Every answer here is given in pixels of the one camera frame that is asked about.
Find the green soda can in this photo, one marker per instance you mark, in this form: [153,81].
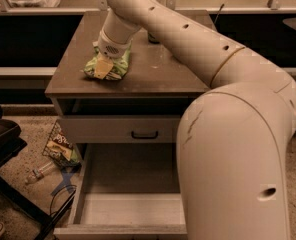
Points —
[152,39]

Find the chip bag on floor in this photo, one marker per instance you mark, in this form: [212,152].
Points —
[59,149]

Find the open bottom drawer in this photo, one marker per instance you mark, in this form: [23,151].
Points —
[127,192]

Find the closed drawer with black handle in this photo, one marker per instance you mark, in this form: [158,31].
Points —
[119,129]

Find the grey drawer cabinet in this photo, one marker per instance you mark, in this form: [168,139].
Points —
[155,84]

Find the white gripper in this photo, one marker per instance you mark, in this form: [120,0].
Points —
[112,48]

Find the green jalapeno chip bag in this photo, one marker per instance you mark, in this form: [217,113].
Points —
[118,71]

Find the clear plastic bottle on floor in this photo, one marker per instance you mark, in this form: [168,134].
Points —
[39,173]

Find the black chair base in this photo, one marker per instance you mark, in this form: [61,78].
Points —
[36,122]

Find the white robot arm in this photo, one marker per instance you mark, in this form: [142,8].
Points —
[232,140]

